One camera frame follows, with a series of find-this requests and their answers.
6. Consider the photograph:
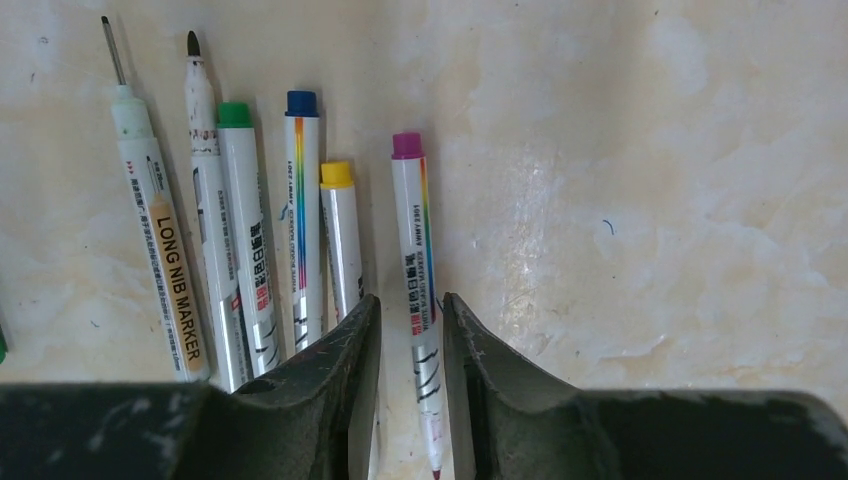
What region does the green long nib marker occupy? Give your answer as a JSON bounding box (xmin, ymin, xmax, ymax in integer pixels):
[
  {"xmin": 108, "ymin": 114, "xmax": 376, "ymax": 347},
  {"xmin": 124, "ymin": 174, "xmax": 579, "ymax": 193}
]
[{"xmin": 101, "ymin": 16, "xmax": 211, "ymax": 382}]

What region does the black cap brown marker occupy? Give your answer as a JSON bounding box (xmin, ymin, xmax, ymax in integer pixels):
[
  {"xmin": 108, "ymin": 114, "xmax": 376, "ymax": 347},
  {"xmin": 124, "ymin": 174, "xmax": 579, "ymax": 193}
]
[{"xmin": 184, "ymin": 31, "xmax": 252, "ymax": 393}]

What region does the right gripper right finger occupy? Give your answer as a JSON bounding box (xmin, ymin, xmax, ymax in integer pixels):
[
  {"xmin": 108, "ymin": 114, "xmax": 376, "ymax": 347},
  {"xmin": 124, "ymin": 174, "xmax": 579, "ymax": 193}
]
[{"xmin": 443, "ymin": 293, "xmax": 847, "ymax": 479}]

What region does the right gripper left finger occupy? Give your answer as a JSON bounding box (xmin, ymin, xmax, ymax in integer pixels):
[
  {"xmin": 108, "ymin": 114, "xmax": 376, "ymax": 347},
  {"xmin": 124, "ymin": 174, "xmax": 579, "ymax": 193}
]
[{"xmin": 1, "ymin": 295, "xmax": 381, "ymax": 479}]

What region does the blue end marker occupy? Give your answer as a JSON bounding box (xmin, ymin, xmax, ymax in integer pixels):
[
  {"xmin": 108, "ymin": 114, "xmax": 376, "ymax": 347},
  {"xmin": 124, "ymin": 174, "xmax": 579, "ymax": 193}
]
[{"xmin": 284, "ymin": 90, "xmax": 324, "ymax": 353}]

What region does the purple end green cap marker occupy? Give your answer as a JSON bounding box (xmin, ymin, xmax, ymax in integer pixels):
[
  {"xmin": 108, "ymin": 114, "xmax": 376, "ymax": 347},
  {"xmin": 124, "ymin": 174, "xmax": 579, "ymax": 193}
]
[{"xmin": 391, "ymin": 132, "xmax": 444, "ymax": 479}]

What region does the yellow end rainbow marker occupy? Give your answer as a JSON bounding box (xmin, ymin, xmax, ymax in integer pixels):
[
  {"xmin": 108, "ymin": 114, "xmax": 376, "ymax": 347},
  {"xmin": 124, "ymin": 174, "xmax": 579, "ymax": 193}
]
[{"xmin": 320, "ymin": 161, "xmax": 364, "ymax": 323}]

